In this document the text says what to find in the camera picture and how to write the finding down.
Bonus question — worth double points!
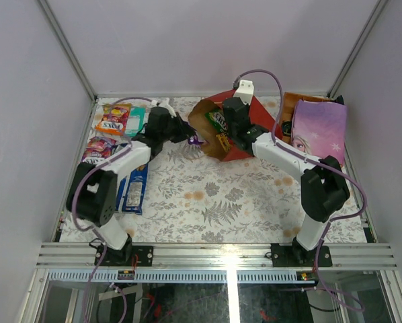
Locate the green Fox's candy bag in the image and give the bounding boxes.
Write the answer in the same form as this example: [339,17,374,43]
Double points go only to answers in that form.
[204,108,228,133]

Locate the yellow snack bar wrapper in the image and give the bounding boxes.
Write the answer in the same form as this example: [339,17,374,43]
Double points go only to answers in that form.
[216,133,233,152]

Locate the teal snack packet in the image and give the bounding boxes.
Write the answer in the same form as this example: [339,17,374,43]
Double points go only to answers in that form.
[124,106,147,137]

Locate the purple chocolate bar wrapper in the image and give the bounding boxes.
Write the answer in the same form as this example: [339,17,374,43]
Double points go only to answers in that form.
[185,122,204,147]

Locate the red paper bag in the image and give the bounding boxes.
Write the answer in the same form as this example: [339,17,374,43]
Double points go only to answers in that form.
[188,89,276,162]

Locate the orange Fox's candy bag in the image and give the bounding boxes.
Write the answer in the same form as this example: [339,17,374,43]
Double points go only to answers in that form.
[95,104,132,136]

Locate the purple Fox's candy bag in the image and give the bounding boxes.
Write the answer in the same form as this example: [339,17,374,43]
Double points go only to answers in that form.
[81,137,117,165]

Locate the blue Doritos chip bag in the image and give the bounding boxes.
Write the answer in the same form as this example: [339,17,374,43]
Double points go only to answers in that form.
[115,143,150,216]

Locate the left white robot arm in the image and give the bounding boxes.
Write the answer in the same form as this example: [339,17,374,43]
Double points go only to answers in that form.
[66,106,196,266]

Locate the purple Frozen bag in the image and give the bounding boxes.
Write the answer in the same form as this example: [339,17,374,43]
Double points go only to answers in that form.
[291,100,348,165]

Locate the dark rolled tape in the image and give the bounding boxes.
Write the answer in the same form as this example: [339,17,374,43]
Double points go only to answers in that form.
[281,121,292,137]

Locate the wooden tray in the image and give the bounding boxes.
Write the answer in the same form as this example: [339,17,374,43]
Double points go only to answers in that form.
[280,92,345,145]

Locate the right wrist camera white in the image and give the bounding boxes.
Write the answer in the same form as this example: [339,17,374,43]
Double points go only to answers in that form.
[233,79,254,105]

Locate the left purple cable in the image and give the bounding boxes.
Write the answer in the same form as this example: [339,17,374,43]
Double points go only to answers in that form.
[71,96,155,280]

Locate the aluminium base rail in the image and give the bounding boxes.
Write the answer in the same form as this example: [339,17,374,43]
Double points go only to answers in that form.
[36,242,398,271]

